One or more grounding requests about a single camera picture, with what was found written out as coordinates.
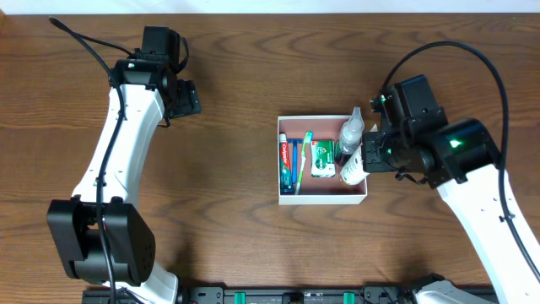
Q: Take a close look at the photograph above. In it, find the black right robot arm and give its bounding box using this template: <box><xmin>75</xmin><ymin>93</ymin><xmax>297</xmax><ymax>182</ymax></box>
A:
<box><xmin>361</xmin><ymin>117</ymin><xmax>539</xmax><ymax>303</ymax></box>

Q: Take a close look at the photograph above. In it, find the blue disposable razor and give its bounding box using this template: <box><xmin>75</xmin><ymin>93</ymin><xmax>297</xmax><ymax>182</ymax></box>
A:
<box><xmin>288</xmin><ymin>138</ymin><xmax>303</xmax><ymax>174</ymax></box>

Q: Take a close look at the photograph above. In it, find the white bamboo print lotion tube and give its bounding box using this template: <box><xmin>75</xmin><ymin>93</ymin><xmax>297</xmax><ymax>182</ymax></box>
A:
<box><xmin>339</xmin><ymin>139</ymin><xmax>369</xmax><ymax>186</ymax></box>

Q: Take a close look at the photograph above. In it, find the green white Dettol soap pack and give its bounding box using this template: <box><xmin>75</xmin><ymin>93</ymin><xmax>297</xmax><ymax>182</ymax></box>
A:
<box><xmin>310</xmin><ymin>139</ymin><xmax>336</xmax><ymax>178</ymax></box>

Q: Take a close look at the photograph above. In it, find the green white toothbrush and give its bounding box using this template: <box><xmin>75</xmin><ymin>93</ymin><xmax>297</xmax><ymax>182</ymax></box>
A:
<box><xmin>294</xmin><ymin>131</ymin><xmax>314</xmax><ymax>195</ymax></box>

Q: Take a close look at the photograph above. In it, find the green white toothpaste tube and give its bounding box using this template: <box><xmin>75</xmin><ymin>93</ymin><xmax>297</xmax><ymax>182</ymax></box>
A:
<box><xmin>278</xmin><ymin>133</ymin><xmax>294</xmax><ymax>194</ymax></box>

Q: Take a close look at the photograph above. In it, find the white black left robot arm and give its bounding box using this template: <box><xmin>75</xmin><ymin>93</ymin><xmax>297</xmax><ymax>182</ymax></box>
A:
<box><xmin>46</xmin><ymin>57</ymin><xmax>201</xmax><ymax>303</ymax></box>

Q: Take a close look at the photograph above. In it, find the black mounting rail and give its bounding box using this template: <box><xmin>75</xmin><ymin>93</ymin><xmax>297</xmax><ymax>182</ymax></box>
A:
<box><xmin>82</xmin><ymin>285</ymin><xmax>499</xmax><ymax>304</ymax></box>

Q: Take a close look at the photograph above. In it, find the clear pump bottle blue liquid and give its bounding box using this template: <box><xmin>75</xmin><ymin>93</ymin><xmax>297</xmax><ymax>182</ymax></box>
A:
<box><xmin>334</xmin><ymin>107</ymin><xmax>365</xmax><ymax>166</ymax></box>

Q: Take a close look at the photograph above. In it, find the pink cardboard box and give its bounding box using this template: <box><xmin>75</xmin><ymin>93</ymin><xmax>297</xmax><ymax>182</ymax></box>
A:
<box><xmin>277</xmin><ymin>115</ymin><xmax>368</xmax><ymax>206</ymax></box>

